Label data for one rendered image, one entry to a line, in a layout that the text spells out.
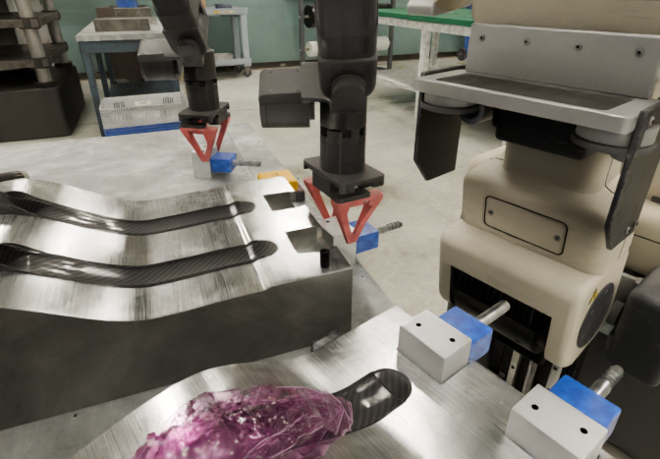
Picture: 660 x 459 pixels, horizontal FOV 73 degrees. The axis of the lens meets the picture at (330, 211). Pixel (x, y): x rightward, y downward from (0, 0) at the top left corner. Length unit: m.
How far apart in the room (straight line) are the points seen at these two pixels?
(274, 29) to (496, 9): 6.48
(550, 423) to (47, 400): 0.41
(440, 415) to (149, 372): 0.26
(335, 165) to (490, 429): 0.32
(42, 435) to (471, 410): 0.36
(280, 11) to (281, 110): 6.57
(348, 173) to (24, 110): 3.97
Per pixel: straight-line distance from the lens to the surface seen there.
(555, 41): 0.60
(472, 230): 0.73
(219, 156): 0.92
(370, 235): 0.62
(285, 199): 0.63
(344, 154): 0.54
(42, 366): 0.47
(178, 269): 0.50
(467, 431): 0.38
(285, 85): 0.52
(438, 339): 0.40
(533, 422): 0.36
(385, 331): 0.44
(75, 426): 0.49
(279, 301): 0.45
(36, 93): 4.35
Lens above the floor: 1.15
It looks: 27 degrees down
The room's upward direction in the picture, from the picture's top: straight up
